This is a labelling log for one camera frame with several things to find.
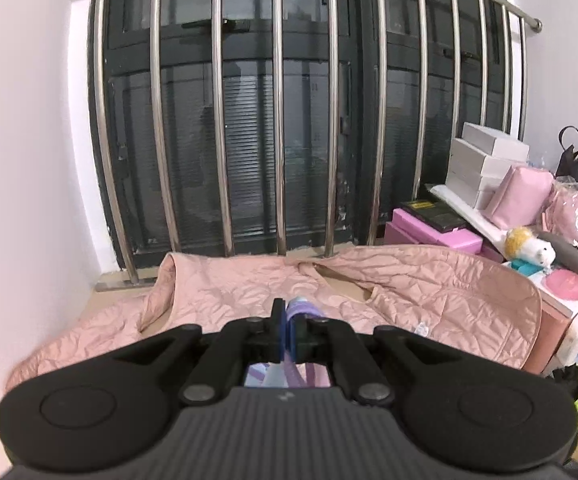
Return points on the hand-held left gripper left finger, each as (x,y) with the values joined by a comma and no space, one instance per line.
(280,332)

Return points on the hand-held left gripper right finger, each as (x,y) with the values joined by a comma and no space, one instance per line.
(293,340)

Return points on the pastel pink blue purple garment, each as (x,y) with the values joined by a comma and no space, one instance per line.
(303,307)

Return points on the pink quilted jacket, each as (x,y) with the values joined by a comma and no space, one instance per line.
(219,285)

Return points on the pink cardboard box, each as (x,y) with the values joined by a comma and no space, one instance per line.
(449,242)

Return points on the black flat box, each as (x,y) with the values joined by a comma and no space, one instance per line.
(429,212)

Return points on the white flat board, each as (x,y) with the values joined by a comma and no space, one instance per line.
(479,222)

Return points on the metal window railing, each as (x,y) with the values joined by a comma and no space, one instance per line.
(279,110)

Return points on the teal toy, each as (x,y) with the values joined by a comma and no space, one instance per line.
(525,267)

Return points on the white yellow plush toy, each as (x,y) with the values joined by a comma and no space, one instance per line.
(531,250)

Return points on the pink storage box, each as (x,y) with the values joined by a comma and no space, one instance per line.
(554,325)

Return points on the pink pouch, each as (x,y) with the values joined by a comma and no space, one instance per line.
(519,195)

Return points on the stack of white boxes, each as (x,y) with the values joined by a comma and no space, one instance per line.
(489,142)

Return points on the white plastic bag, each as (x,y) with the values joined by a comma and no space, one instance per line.
(576,335)

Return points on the grey oval case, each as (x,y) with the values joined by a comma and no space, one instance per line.
(569,257)

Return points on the pink bag in clear plastic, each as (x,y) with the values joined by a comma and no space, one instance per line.
(576,215)

